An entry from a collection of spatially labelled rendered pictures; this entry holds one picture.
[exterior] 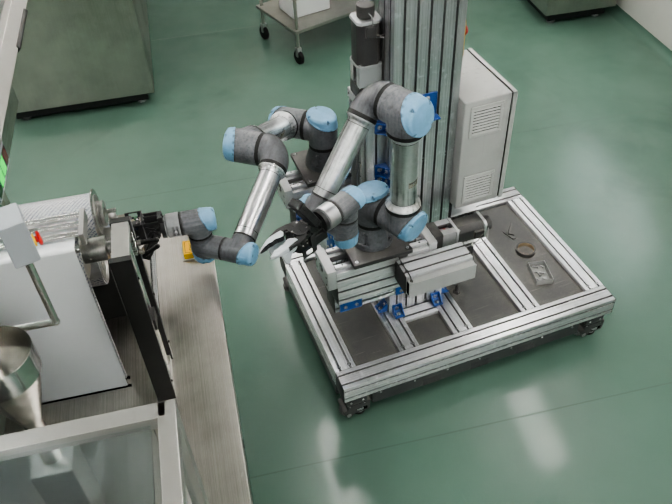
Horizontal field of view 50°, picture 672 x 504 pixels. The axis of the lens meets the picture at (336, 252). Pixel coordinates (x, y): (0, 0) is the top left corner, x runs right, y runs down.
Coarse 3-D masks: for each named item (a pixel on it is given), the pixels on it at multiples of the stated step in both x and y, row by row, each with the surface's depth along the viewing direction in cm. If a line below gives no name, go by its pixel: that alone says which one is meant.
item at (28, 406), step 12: (0, 348) 143; (12, 348) 144; (24, 348) 143; (0, 360) 144; (12, 360) 145; (24, 360) 145; (0, 372) 144; (12, 372) 146; (36, 384) 138; (24, 396) 136; (36, 396) 141; (0, 408) 136; (12, 408) 137; (24, 408) 139; (36, 408) 143; (12, 420) 143; (24, 420) 143; (36, 420) 147
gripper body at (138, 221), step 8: (136, 216) 220; (144, 216) 220; (152, 216) 218; (160, 216) 218; (136, 224) 216; (144, 224) 218; (152, 224) 218; (160, 224) 219; (136, 232) 218; (144, 232) 218; (152, 232) 221; (160, 232) 222
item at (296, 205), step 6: (288, 204) 195; (294, 204) 194; (300, 204) 193; (294, 210) 194; (300, 210) 194; (306, 210) 195; (300, 216) 200; (306, 216) 196; (312, 216) 198; (312, 222) 199; (318, 222) 201
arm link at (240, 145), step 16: (272, 112) 281; (288, 112) 276; (240, 128) 246; (256, 128) 249; (272, 128) 261; (288, 128) 273; (224, 144) 243; (240, 144) 241; (256, 144) 240; (240, 160) 245; (256, 160) 242
